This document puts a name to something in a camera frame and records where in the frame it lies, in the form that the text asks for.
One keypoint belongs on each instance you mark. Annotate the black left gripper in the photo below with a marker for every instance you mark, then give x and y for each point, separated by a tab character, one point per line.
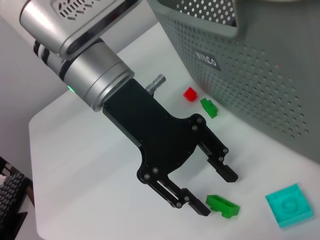
160	135

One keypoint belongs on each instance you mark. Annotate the green toy brick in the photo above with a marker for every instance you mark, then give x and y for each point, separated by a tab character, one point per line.
222	206
209	107

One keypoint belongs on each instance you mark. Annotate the small red toy brick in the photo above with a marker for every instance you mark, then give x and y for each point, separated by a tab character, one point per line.
190	94

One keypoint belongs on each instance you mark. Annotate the teal square toy brick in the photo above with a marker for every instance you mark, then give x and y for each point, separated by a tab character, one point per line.
290	206

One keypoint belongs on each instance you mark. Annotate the grey perforated plastic storage bin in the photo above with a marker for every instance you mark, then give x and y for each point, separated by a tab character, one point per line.
250	75

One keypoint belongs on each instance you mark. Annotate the black equipment frame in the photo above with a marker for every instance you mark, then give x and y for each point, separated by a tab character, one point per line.
12	225

